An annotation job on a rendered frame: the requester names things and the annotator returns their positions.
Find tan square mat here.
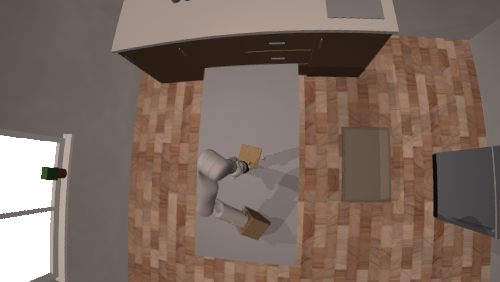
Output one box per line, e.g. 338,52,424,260
238,144,262,168

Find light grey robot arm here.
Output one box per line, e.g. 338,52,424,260
196,149,248,228

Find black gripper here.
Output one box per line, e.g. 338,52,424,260
239,160,249,174

